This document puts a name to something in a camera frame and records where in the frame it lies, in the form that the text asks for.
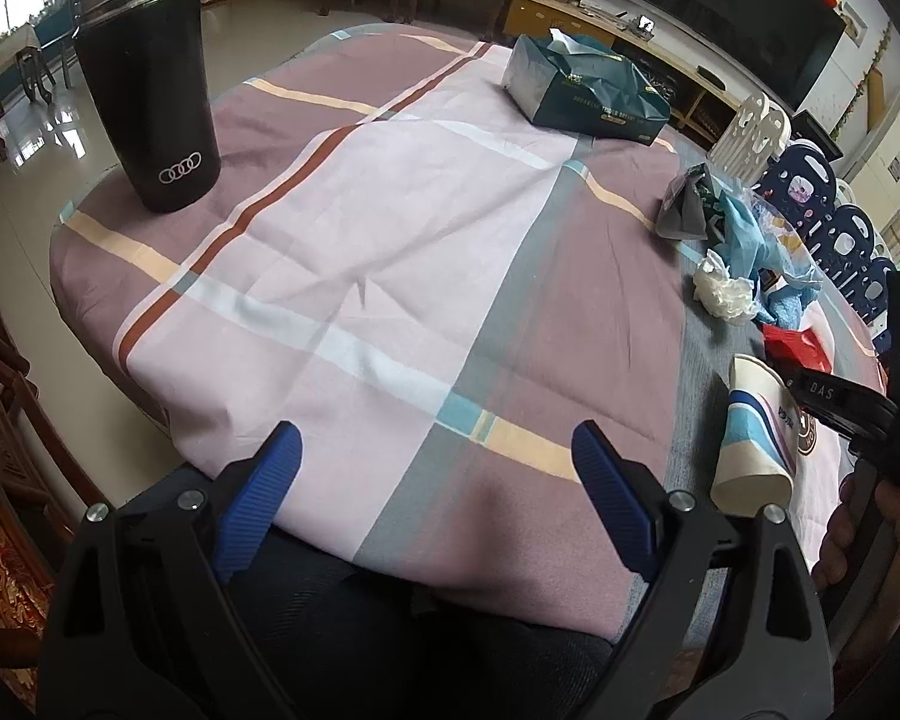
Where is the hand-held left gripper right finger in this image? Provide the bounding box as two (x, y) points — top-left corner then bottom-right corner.
(572, 421), (833, 720)

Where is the plaid tablecloth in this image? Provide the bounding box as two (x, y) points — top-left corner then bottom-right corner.
(49, 21), (893, 646)

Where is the carved wooden sofa frame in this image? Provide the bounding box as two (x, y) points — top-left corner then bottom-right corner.
(0, 244), (113, 541)

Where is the ivy garland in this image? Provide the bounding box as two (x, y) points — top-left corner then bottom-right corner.
(855, 19), (893, 125)

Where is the navy play fence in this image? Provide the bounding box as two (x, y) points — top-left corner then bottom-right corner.
(750, 139), (897, 331)

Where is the dark green foil wrapper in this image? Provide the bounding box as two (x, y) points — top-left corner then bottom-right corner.
(656, 163), (721, 242)

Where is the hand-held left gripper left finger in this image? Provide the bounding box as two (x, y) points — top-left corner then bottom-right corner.
(37, 421), (303, 720)

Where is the large black television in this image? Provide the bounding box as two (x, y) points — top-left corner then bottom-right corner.
(585, 0), (848, 110)

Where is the clear plastic bag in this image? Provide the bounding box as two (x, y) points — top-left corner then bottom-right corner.
(750, 191), (826, 293)

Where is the dining table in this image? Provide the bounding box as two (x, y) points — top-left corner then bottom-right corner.
(0, 11), (76, 110)

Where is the green tissue box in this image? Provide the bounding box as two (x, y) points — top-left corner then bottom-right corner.
(502, 28), (672, 145)

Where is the yellow wooden tv cabinet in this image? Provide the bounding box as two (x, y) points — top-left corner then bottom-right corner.
(504, 0), (732, 151)

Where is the red cigarette pack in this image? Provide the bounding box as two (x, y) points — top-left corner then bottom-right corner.
(761, 321), (833, 376)

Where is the black tumbler with straw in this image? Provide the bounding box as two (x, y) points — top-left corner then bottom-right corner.
(71, 0), (222, 215)

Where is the white tissue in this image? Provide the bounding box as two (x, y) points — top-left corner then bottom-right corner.
(692, 249), (755, 325)

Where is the person's jeans leg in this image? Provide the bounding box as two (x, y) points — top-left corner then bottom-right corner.
(120, 465), (721, 720)

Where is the red gold seat cushion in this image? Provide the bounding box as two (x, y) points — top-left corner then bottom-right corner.
(0, 465), (57, 691)

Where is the white blue striped paper cup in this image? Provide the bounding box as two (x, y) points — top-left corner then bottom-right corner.
(710, 354), (797, 518)

